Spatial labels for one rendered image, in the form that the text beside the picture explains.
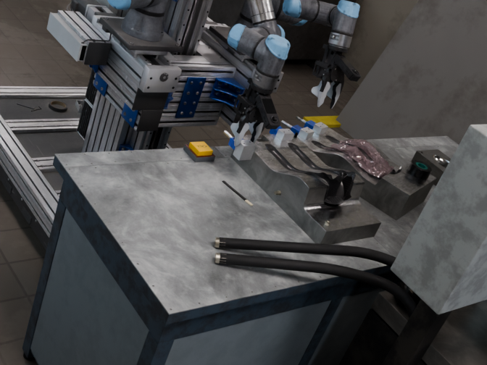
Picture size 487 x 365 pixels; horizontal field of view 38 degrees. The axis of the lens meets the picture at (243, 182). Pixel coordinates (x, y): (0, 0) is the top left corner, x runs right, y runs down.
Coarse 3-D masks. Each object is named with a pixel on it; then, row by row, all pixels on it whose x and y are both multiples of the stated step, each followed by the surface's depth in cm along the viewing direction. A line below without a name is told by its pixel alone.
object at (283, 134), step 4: (280, 128) 256; (272, 132) 255; (276, 132) 253; (280, 132) 251; (284, 132) 252; (288, 132) 252; (292, 132) 253; (280, 136) 251; (284, 136) 251; (288, 136) 252; (292, 136) 253
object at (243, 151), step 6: (234, 138) 227; (228, 144) 228; (240, 144) 223; (246, 144) 224; (252, 144) 225; (234, 150) 226; (240, 150) 224; (246, 150) 224; (252, 150) 225; (240, 156) 224; (246, 156) 226
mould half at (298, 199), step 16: (256, 144) 242; (272, 144) 246; (304, 144) 255; (256, 160) 237; (272, 160) 237; (288, 160) 241; (320, 160) 250; (256, 176) 238; (272, 176) 231; (288, 176) 225; (304, 176) 224; (336, 176) 231; (272, 192) 232; (288, 192) 226; (304, 192) 220; (320, 192) 223; (352, 192) 234; (288, 208) 226; (304, 208) 221; (320, 208) 225; (336, 208) 229; (352, 208) 233; (304, 224) 221; (320, 224) 217; (336, 224) 220; (352, 224) 224; (368, 224) 227; (320, 240) 216; (336, 240) 221
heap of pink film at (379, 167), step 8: (344, 144) 263; (352, 144) 268; (360, 144) 267; (368, 144) 268; (344, 152) 258; (352, 152) 258; (360, 152) 260; (368, 152) 266; (376, 152) 267; (360, 160) 257; (368, 160) 259; (376, 160) 262; (384, 160) 262; (368, 168) 256; (376, 168) 257; (384, 168) 258; (392, 168) 261; (376, 176) 256
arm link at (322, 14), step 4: (320, 4) 243; (324, 4) 244; (328, 4) 245; (332, 4) 247; (320, 8) 243; (324, 8) 244; (328, 8) 244; (332, 8) 244; (320, 12) 243; (324, 12) 244; (328, 12) 244; (320, 16) 244; (324, 16) 244; (328, 16) 244; (316, 20) 245; (320, 20) 245; (324, 20) 246; (328, 20) 244; (324, 24) 248; (328, 24) 247
